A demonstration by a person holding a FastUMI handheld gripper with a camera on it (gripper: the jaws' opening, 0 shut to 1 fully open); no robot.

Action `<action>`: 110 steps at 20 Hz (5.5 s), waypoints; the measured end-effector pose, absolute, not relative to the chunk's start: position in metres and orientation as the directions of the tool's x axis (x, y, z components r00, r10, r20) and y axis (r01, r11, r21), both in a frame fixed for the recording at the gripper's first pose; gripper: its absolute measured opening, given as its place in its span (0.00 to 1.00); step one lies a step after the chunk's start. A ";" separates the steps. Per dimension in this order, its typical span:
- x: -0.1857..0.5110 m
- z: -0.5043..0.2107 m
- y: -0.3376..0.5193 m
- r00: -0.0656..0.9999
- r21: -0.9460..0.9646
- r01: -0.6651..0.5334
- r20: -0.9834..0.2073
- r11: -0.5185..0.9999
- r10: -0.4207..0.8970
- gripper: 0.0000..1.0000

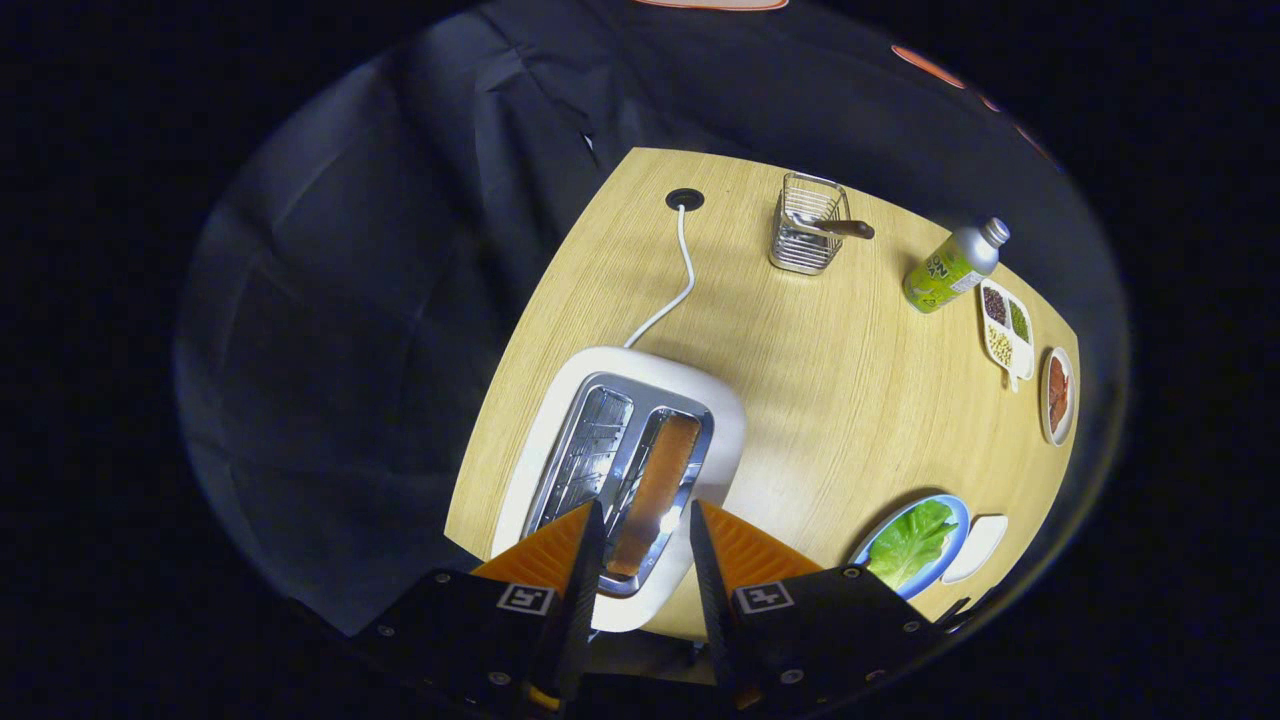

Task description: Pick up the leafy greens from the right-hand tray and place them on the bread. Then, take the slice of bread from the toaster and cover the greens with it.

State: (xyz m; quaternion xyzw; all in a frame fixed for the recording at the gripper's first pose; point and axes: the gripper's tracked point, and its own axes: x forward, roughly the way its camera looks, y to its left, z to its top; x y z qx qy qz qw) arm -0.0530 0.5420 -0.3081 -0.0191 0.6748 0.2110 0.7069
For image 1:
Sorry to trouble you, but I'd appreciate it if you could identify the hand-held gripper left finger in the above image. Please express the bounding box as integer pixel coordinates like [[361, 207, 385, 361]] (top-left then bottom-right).
[[345, 499, 608, 713]]

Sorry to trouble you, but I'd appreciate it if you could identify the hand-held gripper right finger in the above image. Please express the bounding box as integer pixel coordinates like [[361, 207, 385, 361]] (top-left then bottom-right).
[[689, 499, 946, 713]]

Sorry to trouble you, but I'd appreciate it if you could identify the white bread slice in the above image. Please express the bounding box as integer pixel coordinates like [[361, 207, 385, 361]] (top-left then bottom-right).
[[605, 415, 702, 581]]

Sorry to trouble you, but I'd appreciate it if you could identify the green lettuce leaf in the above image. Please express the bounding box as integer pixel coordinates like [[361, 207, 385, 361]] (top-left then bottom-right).
[[865, 500, 959, 591]]

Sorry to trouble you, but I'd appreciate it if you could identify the white toaster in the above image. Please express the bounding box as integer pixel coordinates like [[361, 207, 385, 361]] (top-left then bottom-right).
[[490, 346, 747, 634]]

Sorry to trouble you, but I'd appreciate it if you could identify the blue round plate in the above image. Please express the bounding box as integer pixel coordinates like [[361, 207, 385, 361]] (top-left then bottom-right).
[[848, 493, 971, 602]]

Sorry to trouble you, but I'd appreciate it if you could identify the white square plate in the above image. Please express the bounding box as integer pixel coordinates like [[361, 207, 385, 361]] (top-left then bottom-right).
[[940, 514, 1009, 586]]

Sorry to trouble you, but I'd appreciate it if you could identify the white oval meat plate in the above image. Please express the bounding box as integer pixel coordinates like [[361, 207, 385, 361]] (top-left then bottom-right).
[[1040, 346, 1077, 448]]

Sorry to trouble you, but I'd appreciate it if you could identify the white divided dish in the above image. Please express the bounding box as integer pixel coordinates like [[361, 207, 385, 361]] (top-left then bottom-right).
[[978, 278, 1036, 393]]

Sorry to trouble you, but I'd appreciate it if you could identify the green labelled silver bottle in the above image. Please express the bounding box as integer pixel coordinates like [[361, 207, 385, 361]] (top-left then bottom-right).
[[903, 217, 1011, 315]]

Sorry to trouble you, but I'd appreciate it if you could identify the white power cable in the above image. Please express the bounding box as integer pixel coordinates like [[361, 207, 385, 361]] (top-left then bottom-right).
[[624, 205, 697, 349]]

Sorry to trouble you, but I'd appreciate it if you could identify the metal wire basket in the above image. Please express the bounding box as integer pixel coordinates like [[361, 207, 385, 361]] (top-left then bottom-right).
[[768, 172, 853, 276]]

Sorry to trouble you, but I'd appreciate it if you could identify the brown handled utensil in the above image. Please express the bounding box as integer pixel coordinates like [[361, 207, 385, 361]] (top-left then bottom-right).
[[790, 210, 876, 241]]

